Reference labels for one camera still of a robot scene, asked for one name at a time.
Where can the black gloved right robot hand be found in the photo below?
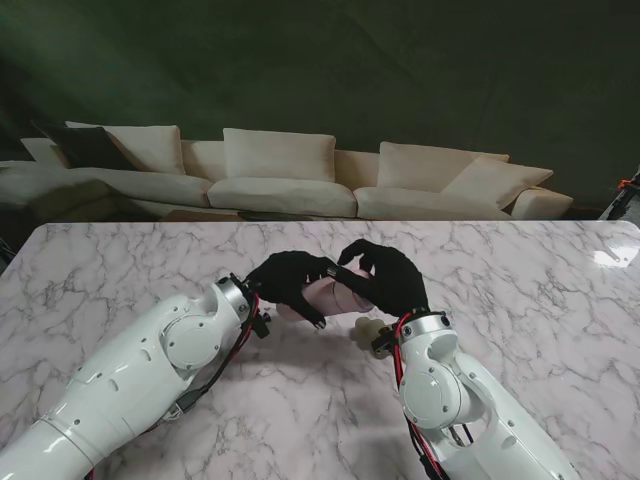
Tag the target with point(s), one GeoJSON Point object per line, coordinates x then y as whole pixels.
{"type": "Point", "coordinates": [395, 287]}

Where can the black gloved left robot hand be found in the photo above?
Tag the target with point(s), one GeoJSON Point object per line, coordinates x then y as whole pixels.
{"type": "Point", "coordinates": [285, 285]}

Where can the pink thermos bottle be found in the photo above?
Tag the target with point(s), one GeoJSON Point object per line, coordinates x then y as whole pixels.
{"type": "Point", "coordinates": [320, 300]}

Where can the pink thermos lid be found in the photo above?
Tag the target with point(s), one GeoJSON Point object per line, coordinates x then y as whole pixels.
{"type": "Point", "coordinates": [350, 295]}

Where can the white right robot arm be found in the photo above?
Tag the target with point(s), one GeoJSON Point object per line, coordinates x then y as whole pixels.
{"type": "Point", "coordinates": [450, 400]}

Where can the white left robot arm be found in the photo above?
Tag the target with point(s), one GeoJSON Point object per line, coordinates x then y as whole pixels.
{"type": "Point", "coordinates": [125, 375]}

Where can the cream fabric sofa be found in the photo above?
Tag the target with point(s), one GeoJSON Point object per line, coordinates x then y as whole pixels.
{"type": "Point", "coordinates": [280, 195]}

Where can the cream sofa cushion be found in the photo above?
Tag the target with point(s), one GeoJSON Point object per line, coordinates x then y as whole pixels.
{"type": "Point", "coordinates": [500, 180]}
{"type": "Point", "coordinates": [415, 165]}
{"type": "Point", "coordinates": [150, 147]}
{"type": "Point", "coordinates": [277, 155]}

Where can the dark brown sofa cushion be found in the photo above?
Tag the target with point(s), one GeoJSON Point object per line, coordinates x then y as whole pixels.
{"type": "Point", "coordinates": [90, 147]}

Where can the black stand with orange clamp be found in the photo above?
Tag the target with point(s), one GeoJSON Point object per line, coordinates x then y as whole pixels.
{"type": "Point", "coordinates": [622, 200]}

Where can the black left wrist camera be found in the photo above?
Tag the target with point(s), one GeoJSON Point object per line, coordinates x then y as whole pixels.
{"type": "Point", "coordinates": [262, 326]}

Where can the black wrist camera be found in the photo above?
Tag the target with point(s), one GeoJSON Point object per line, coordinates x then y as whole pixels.
{"type": "Point", "coordinates": [262, 326]}
{"type": "Point", "coordinates": [385, 342]}

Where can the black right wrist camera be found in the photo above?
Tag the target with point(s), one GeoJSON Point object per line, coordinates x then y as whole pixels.
{"type": "Point", "coordinates": [385, 342]}

